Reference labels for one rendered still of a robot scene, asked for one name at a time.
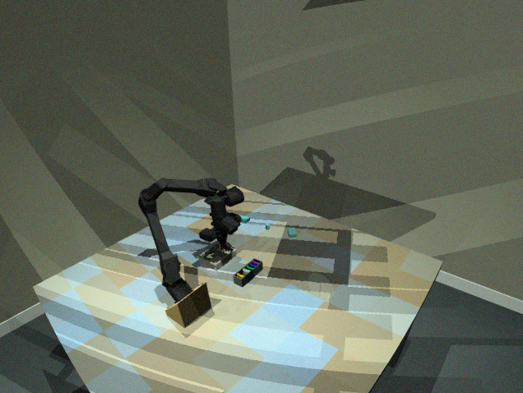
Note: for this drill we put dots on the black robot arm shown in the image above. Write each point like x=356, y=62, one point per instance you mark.
x=205, y=187

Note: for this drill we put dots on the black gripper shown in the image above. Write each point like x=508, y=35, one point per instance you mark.
x=210, y=235

